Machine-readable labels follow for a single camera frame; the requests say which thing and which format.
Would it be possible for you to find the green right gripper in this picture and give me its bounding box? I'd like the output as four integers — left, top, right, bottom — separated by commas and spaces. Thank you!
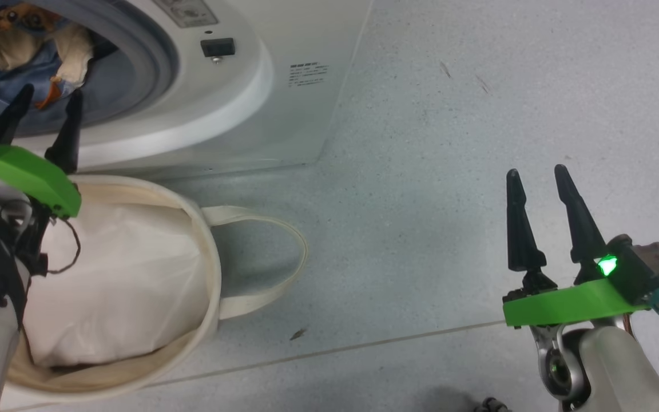
502, 164, 651, 328

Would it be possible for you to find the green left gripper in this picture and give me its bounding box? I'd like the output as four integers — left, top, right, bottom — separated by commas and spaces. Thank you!
0, 84, 84, 220

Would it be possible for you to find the white basket liner cloth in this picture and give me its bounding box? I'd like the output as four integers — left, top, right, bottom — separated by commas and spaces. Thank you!
21, 199, 213, 368

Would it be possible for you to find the cream canvas laundry basket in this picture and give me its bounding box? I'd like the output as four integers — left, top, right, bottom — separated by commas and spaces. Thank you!
0, 174, 309, 410

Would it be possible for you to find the white front-load washing machine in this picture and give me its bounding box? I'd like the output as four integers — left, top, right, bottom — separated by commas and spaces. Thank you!
0, 0, 374, 176

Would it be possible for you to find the grey warning sticker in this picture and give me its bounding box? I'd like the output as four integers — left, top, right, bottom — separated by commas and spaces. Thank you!
152, 0, 220, 29

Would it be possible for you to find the small printed text label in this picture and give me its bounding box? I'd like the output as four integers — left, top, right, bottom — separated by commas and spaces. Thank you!
288, 62, 330, 88

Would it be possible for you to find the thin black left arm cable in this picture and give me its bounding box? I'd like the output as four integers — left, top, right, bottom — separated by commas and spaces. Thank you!
45, 216, 82, 275

